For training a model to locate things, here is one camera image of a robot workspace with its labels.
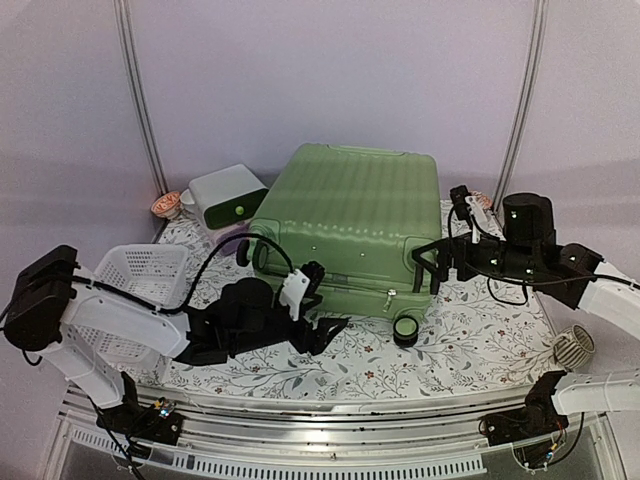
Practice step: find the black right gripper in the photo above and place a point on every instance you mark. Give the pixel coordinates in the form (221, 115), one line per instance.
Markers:
(446, 258)

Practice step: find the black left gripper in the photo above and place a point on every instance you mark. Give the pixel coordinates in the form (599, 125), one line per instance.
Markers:
(304, 343)

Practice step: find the green hard-shell suitcase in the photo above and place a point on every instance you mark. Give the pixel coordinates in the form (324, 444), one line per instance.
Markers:
(360, 213)

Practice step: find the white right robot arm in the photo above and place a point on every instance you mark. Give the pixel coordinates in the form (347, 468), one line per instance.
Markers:
(572, 274)

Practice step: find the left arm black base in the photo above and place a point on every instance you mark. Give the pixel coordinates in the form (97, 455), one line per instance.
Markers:
(158, 422)

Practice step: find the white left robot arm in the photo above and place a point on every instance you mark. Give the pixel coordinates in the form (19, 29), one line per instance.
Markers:
(33, 323)

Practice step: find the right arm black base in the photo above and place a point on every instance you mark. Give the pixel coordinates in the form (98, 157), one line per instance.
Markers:
(538, 415)

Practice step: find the purple drawer box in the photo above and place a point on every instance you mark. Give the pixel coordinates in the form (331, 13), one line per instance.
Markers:
(222, 234)

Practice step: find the floral white table mat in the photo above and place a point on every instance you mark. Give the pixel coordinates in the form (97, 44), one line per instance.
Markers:
(475, 337)

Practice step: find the white green drawer box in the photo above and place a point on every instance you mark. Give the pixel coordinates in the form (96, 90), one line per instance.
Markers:
(228, 196)

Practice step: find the white perforated plastic basket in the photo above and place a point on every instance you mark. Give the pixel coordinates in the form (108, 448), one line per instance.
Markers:
(125, 297)

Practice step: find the white ribbed round object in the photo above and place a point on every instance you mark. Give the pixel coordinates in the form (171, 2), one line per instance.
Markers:
(573, 348)

